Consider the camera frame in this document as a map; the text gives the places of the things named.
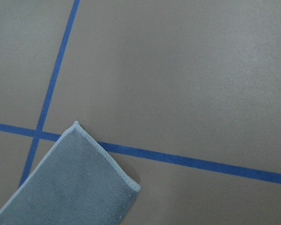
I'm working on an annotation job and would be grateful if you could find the pink towel with grey back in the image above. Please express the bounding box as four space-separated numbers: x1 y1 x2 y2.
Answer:
0 122 140 225

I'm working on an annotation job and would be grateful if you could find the blue tape line lengthwise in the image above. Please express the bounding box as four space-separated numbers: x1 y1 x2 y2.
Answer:
18 0 80 187

